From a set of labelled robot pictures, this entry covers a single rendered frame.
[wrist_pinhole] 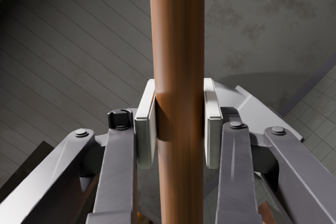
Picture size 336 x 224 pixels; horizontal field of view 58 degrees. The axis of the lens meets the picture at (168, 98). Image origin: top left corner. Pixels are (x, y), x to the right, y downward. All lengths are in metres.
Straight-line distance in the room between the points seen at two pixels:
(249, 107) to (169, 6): 3.04
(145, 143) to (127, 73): 3.58
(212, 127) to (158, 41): 0.06
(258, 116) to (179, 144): 3.06
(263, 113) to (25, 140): 2.97
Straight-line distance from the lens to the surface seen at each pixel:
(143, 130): 0.15
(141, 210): 2.25
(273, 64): 3.88
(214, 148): 0.16
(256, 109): 3.21
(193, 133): 0.18
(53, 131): 4.19
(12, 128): 4.39
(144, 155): 0.16
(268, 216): 2.36
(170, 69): 0.17
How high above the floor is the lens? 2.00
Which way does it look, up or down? 11 degrees down
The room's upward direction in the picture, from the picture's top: 52 degrees counter-clockwise
